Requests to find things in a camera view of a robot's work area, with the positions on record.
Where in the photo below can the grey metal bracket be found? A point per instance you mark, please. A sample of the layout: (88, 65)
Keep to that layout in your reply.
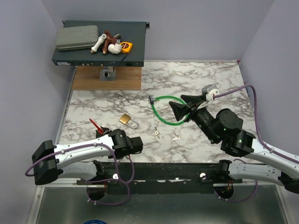
(108, 73)

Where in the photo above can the grey plastic case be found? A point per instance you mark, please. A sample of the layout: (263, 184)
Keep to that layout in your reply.
(73, 38)

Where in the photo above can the wooden board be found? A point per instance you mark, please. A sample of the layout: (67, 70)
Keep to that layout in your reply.
(88, 79)

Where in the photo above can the white pipe fitting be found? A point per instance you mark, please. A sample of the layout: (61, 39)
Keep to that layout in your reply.
(100, 41)

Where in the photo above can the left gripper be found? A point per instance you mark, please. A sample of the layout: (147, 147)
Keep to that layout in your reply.
(106, 131)

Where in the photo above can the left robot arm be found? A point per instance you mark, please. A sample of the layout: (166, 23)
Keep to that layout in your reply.
(51, 162)

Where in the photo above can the brass padlock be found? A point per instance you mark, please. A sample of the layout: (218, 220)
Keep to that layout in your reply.
(128, 121)

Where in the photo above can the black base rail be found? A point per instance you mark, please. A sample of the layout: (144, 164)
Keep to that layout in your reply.
(162, 178)

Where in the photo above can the red cable lock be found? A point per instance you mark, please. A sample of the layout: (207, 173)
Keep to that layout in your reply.
(98, 128)

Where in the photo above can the white elbow fitting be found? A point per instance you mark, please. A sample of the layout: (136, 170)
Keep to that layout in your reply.
(114, 48)

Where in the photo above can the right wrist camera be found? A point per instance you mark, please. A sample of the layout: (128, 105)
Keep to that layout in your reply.
(209, 92)

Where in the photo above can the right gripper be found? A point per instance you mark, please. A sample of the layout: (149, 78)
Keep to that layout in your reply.
(181, 109)

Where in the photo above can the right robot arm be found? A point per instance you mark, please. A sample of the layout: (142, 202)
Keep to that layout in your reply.
(274, 165)

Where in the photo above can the yellow tape measure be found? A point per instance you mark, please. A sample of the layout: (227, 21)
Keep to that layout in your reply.
(126, 47)

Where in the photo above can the brown pipe fitting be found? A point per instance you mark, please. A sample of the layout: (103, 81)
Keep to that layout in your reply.
(109, 40)

